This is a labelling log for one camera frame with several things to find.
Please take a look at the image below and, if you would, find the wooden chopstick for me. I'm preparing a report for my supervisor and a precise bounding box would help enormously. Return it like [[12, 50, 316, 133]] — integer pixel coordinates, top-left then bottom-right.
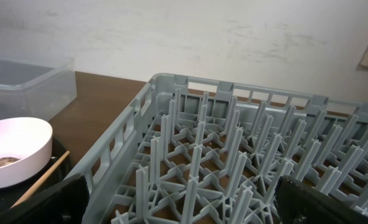
[[11, 151, 70, 208]]

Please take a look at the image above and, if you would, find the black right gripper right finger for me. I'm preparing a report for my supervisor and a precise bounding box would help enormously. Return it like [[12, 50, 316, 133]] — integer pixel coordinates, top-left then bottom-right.
[[274, 175, 368, 224]]

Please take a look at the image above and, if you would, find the grey dishwasher rack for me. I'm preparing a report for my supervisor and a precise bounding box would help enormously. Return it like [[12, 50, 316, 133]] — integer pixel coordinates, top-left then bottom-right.
[[72, 73, 368, 223]]

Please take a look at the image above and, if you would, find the brown food scrap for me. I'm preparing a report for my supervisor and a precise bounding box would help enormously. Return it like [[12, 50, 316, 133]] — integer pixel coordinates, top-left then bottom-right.
[[0, 157, 19, 167]]

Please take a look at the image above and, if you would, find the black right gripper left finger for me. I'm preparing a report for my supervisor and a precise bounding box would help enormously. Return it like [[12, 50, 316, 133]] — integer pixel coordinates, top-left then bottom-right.
[[0, 174, 90, 224]]

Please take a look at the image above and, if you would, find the clear plastic bin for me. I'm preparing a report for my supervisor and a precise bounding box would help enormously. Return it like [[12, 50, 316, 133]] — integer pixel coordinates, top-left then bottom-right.
[[0, 51, 77, 121]]

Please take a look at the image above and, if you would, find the small white bowl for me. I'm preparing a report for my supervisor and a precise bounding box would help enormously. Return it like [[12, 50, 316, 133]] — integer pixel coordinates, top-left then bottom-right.
[[0, 117, 53, 189]]

